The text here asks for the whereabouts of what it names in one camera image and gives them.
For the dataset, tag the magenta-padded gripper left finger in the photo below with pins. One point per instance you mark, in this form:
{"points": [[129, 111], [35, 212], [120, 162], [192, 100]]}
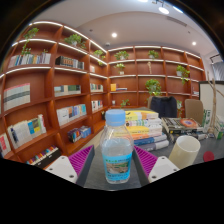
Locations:
{"points": [[61, 166]]}

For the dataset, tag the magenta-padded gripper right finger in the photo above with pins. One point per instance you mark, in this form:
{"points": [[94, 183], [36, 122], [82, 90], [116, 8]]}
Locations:
{"points": [[163, 168]]}

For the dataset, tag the clear water bottle blue cap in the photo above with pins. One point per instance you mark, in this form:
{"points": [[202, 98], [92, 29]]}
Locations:
{"points": [[116, 146]]}

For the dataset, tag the cream ceramic mug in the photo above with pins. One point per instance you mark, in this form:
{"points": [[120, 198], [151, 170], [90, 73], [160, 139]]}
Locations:
{"points": [[183, 151]]}

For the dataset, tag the stack of colourful books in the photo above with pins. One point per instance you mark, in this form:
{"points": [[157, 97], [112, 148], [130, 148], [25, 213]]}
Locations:
{"points": [[146, 128]]}

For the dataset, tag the stack of dark books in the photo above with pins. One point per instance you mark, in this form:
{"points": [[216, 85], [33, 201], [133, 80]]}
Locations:
{"points": [[185, 125]]}

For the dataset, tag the dark navy office chair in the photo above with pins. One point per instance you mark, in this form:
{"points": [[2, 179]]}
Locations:
{"points": [[163, 106]]}

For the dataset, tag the small green white carton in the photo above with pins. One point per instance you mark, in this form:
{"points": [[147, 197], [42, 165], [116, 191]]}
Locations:
{"points": [[206, 118]]}

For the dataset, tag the orange wooden bookshelf unit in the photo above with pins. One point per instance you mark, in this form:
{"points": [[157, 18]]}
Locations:
{"points": [[43, 100]]}

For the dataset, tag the green and white box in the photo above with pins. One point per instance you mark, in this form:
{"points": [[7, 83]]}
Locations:
{"points": [[220, 128]]}

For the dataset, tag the recessed ceiling lights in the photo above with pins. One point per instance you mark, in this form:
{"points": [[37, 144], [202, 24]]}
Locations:
{"points": [[114, 34]]}

